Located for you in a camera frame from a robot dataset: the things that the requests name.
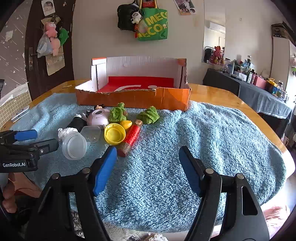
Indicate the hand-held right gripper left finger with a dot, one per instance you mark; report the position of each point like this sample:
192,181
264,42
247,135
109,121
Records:
105,169

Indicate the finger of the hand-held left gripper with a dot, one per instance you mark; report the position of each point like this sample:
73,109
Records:
25,135
46,146

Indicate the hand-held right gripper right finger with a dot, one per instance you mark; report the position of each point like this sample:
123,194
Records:
189,166

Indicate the clear round plastic cup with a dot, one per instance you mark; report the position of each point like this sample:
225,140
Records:
74,146

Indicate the yellow plastic lid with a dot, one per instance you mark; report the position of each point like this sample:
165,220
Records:
114,134

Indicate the clear square plastic container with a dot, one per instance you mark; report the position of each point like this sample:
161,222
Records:
91,134

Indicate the red cylinder with wooden ends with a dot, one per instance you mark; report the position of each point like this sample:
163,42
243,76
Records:
131,136

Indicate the small yellow toy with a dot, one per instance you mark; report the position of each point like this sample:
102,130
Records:
126,124

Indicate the pink round device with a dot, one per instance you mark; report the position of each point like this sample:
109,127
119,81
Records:
98,117

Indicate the green yarn cabbage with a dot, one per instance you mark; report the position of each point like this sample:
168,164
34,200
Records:
116,113
149,114

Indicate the cartoon figurine with black hair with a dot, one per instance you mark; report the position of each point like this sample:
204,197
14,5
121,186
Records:
100,107

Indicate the orange cardboard box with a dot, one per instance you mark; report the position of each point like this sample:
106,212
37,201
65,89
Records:
171,97

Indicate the person's left hand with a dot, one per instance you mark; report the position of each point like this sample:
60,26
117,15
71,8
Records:
9,197

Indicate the white round gadget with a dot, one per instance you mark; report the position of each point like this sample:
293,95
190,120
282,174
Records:
20,113

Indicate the yellow grid tiled cabinet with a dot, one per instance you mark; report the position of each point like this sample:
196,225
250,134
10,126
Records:
13,102

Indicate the blue terry towel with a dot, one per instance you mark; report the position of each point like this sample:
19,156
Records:
185,129

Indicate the dark brown door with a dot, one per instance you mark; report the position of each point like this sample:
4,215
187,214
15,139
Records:
34,76

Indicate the small paper scrap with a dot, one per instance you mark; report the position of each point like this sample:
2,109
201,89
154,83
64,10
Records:
67,86

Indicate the plush toys on door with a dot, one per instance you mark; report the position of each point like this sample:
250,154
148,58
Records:
55,64

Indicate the clear plastic bag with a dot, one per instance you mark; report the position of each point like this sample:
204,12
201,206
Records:
44,47

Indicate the pale pink plush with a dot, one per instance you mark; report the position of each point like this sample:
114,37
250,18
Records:
55,46

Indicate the red printed sheet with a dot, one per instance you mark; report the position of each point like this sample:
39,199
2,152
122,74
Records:
138,81

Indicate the cluttered side table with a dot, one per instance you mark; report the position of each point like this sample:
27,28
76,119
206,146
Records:
259,97

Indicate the green plush toy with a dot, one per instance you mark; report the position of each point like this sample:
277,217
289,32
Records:
63,36

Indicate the pink pig plush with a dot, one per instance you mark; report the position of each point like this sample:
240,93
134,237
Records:
50,29

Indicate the pink storage box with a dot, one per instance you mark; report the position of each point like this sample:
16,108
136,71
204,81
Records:
260,82

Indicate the clutter of bottles and boxes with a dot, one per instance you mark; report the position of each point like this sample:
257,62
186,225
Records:
247,67

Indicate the pink rabbit plush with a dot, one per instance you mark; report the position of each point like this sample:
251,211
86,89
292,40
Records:
217,54

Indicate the photo card on door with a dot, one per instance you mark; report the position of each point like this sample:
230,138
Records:
48,7

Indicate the green tote bag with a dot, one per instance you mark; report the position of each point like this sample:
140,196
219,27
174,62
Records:
152,25

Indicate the black hanging bag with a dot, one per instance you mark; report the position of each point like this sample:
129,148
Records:
123,17

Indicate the wall mirror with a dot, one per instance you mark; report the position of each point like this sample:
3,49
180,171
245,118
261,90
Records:
214,14

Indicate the wall photos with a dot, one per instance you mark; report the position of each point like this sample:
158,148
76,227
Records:
185,5

